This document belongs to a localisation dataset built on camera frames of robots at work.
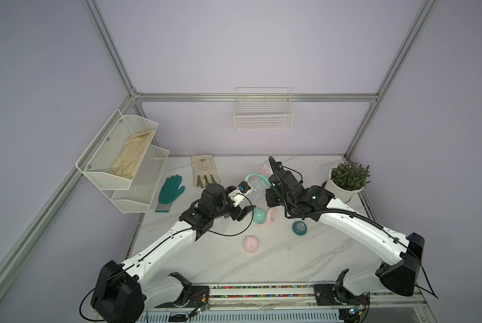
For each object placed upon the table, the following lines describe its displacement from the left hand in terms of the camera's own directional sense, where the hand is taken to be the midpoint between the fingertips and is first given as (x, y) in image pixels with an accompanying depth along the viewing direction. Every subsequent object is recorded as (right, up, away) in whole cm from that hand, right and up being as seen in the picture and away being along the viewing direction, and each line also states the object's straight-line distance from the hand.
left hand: (246, 199), depth 78 cm
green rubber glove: (-41, 0, +27) cm, 49 cm away
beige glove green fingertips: (-24, +11, +35) cm, 44 cm away
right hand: (+10, +3, -2) cm, 11 cm away
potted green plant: (+45, +8, +11) cm, 47 cm away
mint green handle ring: (+5, +9, -8) cm, 13 cm away
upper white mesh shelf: (-53, +16, 0) cm, 56 cm away
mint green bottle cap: (+6, -9, +13) cm, 17 cm away
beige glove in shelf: (-47, +14, -1) cm, 49 cm away
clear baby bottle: (+5, +6, -9) cm, 12 cm away
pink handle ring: (+10, -11, +13) cm, 20 cm away
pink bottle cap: (+2, -19, +4) cm, 20 cm away
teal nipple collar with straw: (+24, -14, +11) cm, 30 cm away
